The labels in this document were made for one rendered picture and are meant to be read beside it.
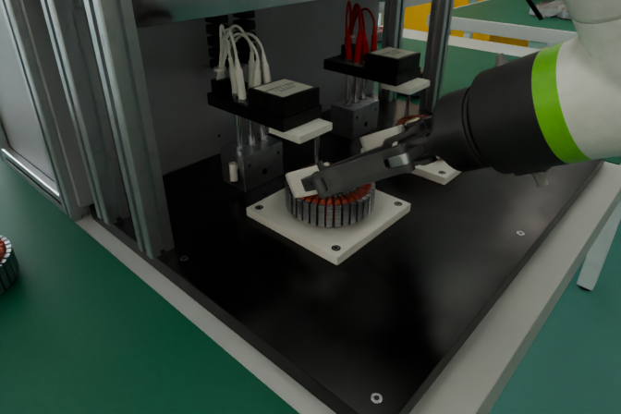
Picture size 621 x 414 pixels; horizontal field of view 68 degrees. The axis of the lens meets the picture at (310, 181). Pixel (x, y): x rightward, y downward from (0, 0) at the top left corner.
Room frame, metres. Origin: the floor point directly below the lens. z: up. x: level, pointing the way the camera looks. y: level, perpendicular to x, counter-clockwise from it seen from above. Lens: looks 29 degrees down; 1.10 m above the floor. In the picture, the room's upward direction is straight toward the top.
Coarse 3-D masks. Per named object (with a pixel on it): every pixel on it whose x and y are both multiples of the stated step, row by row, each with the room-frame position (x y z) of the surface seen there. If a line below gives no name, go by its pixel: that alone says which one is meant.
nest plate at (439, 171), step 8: (360, 152) 0.68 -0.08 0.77; (440, 160) 0.63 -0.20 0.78; (416, 168) 0.61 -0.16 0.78; (424, 168) 0.61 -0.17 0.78; (432, 168) 0.61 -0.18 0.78; (440, 168) 0.61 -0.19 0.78; (448, 168) 0.61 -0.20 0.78; (424, 176) 0.60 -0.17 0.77; (432, 176) 0.59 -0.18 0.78; (440, 176) 0.58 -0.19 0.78; (448, 176) 0.58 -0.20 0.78; (456, 176) 0.60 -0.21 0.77
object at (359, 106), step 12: (336, 108) 0.76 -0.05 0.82; (348, 108) 0.75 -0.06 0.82; (360, 108) 0.75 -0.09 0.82; (372, 108) 0.78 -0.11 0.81; (336, 120) 0.76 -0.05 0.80; (348, 120) 0.74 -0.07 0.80; (360, 120) 0.75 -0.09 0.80; (372, 120) 0.78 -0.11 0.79; (336, 132) 0.76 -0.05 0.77; (348, 132) 0.74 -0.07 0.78; (360, 132) 0.75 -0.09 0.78
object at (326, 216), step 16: (288, 192) 0.48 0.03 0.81; (352, 192) 0.48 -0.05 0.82; (368, 192) 0.48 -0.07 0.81; (288, 208) 0.48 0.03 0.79; (304, 208) 0.46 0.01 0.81; (320, 208) 0.45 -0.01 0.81; (336, 208) 0.45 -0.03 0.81; (352, 208) 0.45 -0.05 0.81; (368, 208) 0.47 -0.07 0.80; (320, 224) 0.45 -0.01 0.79; (336, 224) 0.45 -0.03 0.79; (352, 224) 0.45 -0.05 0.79
